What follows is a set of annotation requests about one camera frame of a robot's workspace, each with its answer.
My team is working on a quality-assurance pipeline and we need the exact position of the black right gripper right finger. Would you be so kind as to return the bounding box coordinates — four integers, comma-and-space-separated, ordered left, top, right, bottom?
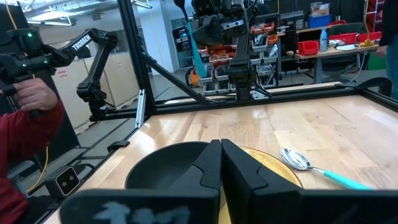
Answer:
219, 138, 398, 224

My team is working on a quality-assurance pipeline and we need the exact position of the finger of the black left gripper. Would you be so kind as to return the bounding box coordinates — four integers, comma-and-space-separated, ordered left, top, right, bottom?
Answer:
192, 15, 208, 47
207, 15, 223, 47

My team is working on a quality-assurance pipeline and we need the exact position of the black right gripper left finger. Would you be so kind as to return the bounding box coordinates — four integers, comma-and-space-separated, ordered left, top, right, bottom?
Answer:
58, 139, 223, 224

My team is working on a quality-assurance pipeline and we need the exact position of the yellow ceramic plate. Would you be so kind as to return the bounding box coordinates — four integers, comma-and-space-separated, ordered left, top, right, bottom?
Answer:
218, 146, 303, 224

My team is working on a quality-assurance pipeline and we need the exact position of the black bowl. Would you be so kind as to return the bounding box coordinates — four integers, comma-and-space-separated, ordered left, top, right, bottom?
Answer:
124, 141, 210, 190

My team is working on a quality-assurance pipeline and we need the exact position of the spoon with teal handle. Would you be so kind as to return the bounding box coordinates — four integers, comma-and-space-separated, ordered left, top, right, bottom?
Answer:
279, 147, 373, 190

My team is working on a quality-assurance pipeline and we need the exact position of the rack with orange bins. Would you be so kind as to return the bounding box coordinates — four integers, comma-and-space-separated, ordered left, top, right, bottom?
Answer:
186, 21, 280, 94

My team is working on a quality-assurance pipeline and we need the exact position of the red plastic bin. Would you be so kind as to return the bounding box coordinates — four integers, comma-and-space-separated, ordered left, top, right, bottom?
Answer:
297, 40, 320, 56
328, 32, 358, 45
357, 30, 383, 43

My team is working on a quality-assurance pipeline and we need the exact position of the blue plastic bin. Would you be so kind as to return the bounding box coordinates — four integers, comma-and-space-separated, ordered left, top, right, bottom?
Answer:
308, 14, 333, 29

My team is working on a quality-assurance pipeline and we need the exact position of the cardboard box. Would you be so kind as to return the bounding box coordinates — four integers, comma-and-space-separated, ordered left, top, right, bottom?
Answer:
310, 2, 330, 17

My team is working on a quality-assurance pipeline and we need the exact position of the black table clamp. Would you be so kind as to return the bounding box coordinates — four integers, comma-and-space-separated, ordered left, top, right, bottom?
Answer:
107, 139, 131, 153

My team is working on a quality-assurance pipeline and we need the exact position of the clear plastic bottle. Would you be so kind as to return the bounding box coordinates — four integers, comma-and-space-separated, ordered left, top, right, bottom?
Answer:
319, 27, 328, 53

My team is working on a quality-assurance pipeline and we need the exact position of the short silver aluminium bar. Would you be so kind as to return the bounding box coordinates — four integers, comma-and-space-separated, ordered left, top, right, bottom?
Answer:
134, 88, 147, 129

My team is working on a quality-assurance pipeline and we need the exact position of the wooden top desk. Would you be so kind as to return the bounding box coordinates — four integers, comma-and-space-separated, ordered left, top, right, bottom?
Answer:
285, 43, 382, 85

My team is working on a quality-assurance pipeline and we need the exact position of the person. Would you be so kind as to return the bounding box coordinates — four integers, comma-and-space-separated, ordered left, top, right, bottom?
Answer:
375, 0, 398, 101
0, 77, 66, 224

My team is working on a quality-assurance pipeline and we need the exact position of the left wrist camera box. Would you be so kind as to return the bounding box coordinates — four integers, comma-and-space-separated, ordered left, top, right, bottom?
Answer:
193, 0, 216, 17

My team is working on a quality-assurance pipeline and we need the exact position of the black aluminium table frame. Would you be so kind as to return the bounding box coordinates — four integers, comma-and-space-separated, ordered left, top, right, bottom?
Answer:
43, 0, 398, 218

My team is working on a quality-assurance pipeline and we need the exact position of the small white-faced camera box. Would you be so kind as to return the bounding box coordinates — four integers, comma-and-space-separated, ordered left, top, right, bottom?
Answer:
45, 166, 81, 199

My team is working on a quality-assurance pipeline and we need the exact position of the yellow cable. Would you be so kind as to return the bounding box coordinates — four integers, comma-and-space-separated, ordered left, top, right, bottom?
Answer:
3, 0, 50, 194

